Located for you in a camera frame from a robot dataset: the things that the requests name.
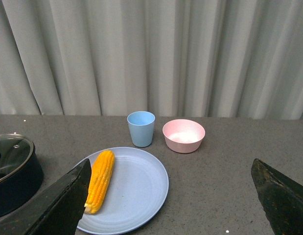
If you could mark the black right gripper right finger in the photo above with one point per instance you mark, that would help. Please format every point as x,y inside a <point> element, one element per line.
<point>281,199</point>

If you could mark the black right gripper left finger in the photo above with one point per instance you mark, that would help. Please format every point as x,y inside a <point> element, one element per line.
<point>55,211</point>

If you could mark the yellow corn cob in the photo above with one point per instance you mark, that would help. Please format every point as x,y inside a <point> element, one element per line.
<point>102,170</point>

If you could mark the glass pot lid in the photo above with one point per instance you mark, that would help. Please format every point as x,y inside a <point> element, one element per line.
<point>15,151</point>

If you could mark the dark blue saucepan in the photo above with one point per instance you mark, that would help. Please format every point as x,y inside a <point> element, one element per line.
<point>21,186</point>

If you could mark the light blue plate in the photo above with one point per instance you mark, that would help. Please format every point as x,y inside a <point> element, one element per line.
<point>138,188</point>

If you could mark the light blue cup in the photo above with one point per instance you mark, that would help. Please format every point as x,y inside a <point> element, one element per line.
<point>141,127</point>

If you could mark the pink bowl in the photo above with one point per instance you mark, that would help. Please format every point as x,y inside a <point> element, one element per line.
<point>183,135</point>

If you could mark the grey-white curtain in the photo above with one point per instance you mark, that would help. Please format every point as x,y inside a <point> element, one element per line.
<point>188,58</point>

